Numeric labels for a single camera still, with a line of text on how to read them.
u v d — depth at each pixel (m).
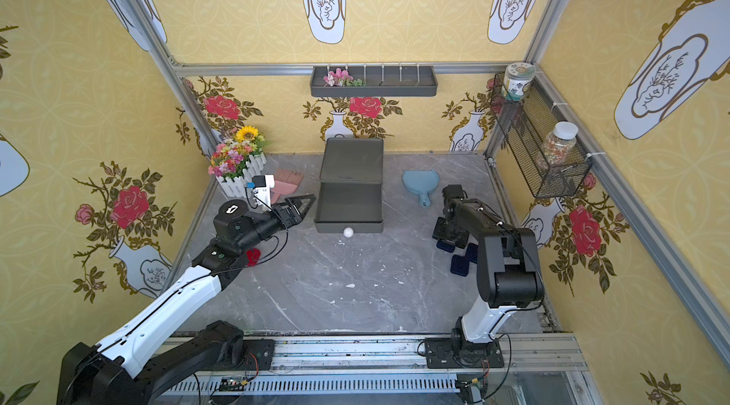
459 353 0.67
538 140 0.86
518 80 0.84
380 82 0.92
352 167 0.88
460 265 0.90
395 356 0.75
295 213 0.65
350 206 0.87
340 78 0.88
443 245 0.90
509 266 0.47
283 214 0.65
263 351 0.74
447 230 0.80
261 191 0.68
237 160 0.98
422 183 1.10
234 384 0.73
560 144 0.65
